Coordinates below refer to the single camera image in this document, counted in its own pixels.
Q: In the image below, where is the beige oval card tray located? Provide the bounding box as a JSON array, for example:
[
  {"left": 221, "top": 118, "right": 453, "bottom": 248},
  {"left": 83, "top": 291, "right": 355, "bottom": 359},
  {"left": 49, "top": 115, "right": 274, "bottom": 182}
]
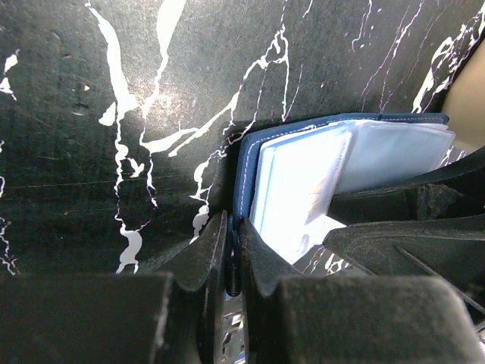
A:
[{"left": 443, "top": 42, "right": 485, "bottom": 152}]

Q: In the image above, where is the blue leather card holder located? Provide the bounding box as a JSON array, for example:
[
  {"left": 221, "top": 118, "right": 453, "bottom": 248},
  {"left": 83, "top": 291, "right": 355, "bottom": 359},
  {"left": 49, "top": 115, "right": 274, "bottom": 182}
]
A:
[{"left": 225, "top": 111, "right": 456, "bottom": 297}]

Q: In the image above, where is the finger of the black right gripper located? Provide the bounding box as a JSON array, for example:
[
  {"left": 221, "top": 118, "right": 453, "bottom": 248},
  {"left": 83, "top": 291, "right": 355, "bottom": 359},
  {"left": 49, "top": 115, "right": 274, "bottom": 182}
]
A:
[
  {"left": 328, "top": 151, "right": 484, "bottom": 220},
  {"left": 324, "top": 215, "right": 484, "bottom": 326}
]

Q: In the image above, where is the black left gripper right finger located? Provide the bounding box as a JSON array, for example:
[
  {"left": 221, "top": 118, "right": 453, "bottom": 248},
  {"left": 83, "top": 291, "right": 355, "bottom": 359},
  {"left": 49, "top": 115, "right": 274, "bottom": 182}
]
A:
[{"left": 239, "top": 221, "right": 481, "bottom": 363}]

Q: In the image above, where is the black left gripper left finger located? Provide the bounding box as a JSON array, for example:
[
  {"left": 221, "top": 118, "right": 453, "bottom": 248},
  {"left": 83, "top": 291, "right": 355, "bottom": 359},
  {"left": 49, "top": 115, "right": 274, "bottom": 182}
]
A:
[{"left": 1, "top": 212, "right": 228, "bottom": 363}]

